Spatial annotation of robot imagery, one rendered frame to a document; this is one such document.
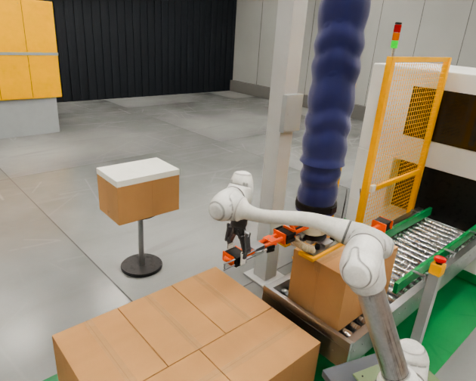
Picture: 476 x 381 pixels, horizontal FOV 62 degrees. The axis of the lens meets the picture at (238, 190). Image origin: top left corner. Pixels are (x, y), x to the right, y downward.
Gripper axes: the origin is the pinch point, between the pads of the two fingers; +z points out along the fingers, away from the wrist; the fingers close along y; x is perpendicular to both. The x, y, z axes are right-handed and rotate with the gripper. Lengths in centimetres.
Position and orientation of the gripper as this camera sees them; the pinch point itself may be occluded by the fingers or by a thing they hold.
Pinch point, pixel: (236, 255)
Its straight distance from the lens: 187.6
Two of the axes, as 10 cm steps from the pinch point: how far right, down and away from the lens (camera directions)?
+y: -6.7, -3.2, 6.7
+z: -0.6, 9.2, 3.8
